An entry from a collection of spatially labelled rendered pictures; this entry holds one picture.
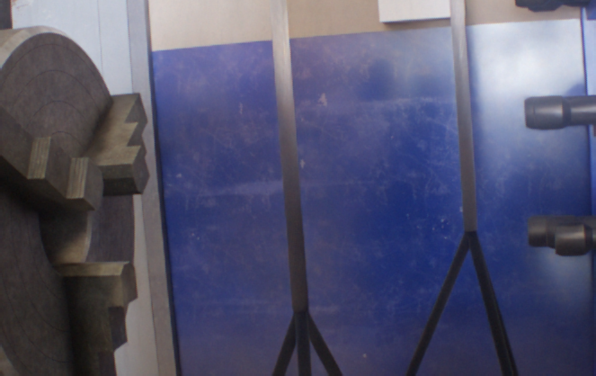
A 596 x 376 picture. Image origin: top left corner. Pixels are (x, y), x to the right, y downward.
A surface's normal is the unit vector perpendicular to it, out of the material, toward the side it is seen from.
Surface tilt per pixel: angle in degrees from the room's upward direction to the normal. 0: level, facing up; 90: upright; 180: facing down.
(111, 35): 90
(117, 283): 90
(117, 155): 30
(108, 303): 90
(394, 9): 90
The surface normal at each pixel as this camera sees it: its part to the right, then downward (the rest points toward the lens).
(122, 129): -0.17, -0.80
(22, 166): 0.98, -0.05
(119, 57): -0.21, 0.11
